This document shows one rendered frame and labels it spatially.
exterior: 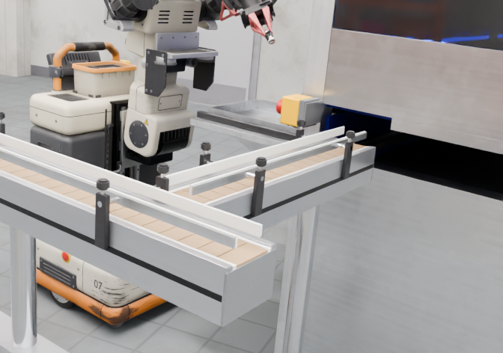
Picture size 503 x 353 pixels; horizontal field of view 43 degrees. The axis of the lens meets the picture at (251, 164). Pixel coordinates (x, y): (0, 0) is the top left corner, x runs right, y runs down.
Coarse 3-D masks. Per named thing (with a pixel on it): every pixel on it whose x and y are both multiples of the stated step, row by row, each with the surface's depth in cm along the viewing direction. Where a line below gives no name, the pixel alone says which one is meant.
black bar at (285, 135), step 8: (200, 112) 201; (208, 112) 201; (216, 120) 197; (224, 120) 196; (232, 120) 194; (240, 120) 193; (240, 128) 192; (248, 128) 191; (256, 128) 189; (264, 128) 187; (272, 136) 186; (280, 136) 184; (288, 136) 183
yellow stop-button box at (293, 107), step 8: (288, 96) 165; (296, 96) 166; (304, 96) 167; (288, 104) 165; (296, 104) 163; (304, 104) 162; (288, 112) 165; (296, 112) 164; (304, 112) 163; (280, 120) 167; (288, 120) 166; (296, 120) 164
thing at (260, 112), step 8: (232, 104) 210; (240, 104) 214; (248, 104) 218; (256, 104) 221; (264, 104) 220; (272, 104) 218; (216, 112) 199; (224, 112) 198; (232, 112) 212; (240, 112) 214; (248, 112) 215; (256, 112) 216; (264, 112) 217; (272, 112) 218; (248, 120) 193; (256, 120) 191; (264, 120) 189; (272, 120) 206; (272, 128) 188; (280, 128) 186; (288, 128) 185
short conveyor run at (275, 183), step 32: (224, 160) 126; (256, 160) 119; (288, 160) 134; (320, 160) 147; (352, 160) 153; (192, 192) 110; (224, 192) 120; (256, 192) 120; (288, 192) 132; (320, 192) 143
